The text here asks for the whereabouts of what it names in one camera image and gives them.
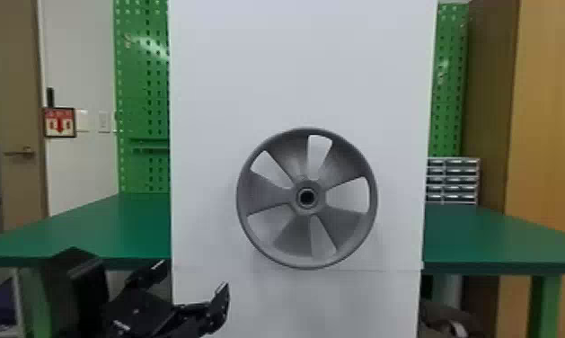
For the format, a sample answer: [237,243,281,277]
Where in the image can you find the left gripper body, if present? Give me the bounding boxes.
[103,289,190,338]

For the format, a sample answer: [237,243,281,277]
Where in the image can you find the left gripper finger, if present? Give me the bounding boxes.
[123,258,172,296]
[178,281,230,337]

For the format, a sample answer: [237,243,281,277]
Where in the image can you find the grey wheel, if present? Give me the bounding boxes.
[235,127,379,271]

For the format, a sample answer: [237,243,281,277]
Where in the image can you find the beige door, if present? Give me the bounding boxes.
[0,0,49,234]

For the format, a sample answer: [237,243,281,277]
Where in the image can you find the white panel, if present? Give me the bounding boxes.
[167,0,439,338]

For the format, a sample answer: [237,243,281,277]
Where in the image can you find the white drawer cabinet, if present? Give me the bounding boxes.
[425,156,481,207]

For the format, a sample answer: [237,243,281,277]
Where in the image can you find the brown wooden cupboard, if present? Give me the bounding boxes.
[461,0,565,338]

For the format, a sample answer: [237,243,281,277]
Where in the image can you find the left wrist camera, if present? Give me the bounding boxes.
[40,246,110,338]

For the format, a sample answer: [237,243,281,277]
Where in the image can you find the metal door handle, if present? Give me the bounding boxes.
[4,146,37,160]

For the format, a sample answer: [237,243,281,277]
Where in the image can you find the red wall sign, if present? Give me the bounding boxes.
[42,106,77,139]

